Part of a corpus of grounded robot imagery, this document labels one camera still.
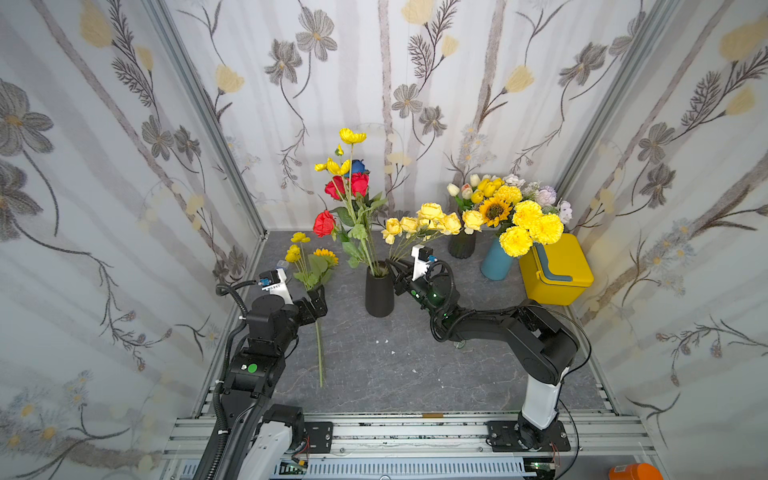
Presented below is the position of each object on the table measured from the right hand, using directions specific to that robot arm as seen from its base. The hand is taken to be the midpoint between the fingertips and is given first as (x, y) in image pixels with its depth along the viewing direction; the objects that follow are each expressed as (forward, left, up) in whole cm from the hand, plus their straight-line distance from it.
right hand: (392, 256), depth 79 cm
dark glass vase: (+21, -26, -20) cm, 39 cm away
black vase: (-5, +3, -12) cm, 13 cm away
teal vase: (+13, -37, -19) cm, 43 cm away
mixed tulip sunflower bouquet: (+15, -28, +9) cm, 33 cm away
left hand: (-11, +20, 0) cm, 23 cm away
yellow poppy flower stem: (+18, +36, -25) cm, 47 cm away
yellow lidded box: (+4, -51, -11) cm, 52 cm away
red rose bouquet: (+4, +11, +7) cm, 14 cm away
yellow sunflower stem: (+13, +25, -23) cm, 36 cm away
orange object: (-45, -53, -11) cm, 71 cm away
